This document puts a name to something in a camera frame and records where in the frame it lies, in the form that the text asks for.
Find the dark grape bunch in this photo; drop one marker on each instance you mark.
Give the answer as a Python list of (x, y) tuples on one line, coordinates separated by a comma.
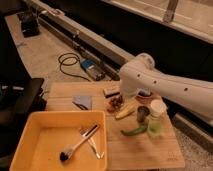
[(115, 103)]

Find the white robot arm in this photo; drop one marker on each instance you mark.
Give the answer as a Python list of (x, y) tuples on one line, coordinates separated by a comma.
[(194, 95)]

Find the metal cup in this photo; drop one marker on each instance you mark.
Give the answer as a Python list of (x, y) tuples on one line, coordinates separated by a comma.
[(142, 113)]

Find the green translucent cup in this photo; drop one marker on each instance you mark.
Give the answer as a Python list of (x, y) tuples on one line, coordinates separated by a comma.
[(155, 128)]

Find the blue electronic device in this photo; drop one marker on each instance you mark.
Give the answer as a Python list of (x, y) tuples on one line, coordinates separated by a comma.
[(92, 70)]

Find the blue cloth piece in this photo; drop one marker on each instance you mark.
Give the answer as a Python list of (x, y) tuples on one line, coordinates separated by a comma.
[(84, 102)]

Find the yellow banana toy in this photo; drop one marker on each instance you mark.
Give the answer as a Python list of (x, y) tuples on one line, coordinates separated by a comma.
[(125, 111)]

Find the brown bowl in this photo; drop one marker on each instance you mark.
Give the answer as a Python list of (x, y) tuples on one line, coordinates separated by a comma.
[(147, 99)]

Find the green chili pepper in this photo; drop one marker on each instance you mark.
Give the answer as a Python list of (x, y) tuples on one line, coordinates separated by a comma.
[(136, 131)]

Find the wooden board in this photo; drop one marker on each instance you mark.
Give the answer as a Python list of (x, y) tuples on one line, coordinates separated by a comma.
[(139, 152)]

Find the yellow plastic tray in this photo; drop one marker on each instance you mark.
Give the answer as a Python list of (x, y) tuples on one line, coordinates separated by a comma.
[(47, 133)]

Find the black bristle brush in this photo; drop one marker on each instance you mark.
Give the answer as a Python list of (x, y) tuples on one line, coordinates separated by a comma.
[(68, 152)]

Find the black chair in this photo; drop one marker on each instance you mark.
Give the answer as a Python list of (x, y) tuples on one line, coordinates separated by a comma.
[(15, 108)]

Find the black box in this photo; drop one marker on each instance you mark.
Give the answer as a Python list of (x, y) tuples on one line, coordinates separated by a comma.
[(29, 25)]

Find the metal rail beam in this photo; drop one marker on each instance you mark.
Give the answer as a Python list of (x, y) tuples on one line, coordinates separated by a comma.
[(108, 48)]

